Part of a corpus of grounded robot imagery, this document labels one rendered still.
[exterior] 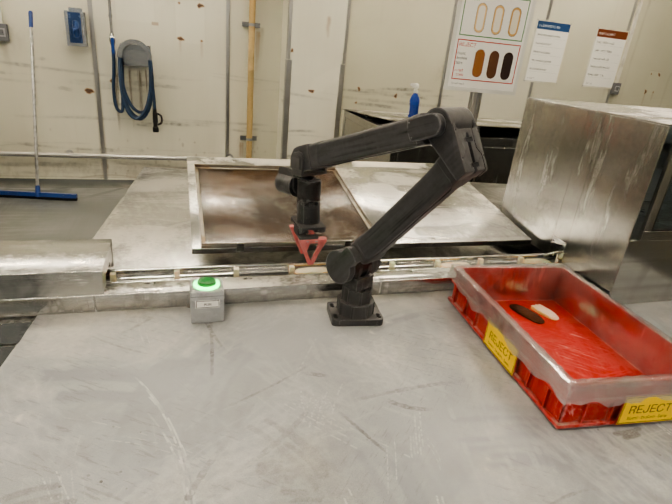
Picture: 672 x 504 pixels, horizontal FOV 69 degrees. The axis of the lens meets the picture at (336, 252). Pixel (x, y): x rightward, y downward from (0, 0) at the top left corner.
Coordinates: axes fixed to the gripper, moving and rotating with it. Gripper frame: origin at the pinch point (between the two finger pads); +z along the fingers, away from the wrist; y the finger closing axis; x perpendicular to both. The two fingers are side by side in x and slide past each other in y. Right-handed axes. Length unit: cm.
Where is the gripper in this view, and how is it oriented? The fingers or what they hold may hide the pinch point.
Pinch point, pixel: (306, 255)
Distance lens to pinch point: 122.2
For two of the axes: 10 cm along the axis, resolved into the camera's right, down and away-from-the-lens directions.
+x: 9.5, -0.6, 2.9
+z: -0.5, 9.3, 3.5
